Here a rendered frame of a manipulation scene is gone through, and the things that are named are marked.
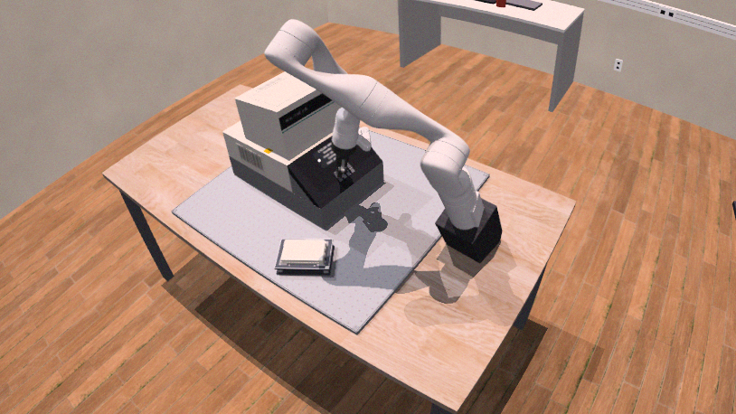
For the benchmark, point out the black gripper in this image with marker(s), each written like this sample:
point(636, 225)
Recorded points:
point(342, 155)

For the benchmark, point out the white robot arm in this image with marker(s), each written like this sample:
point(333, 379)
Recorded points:
point(367, 99)

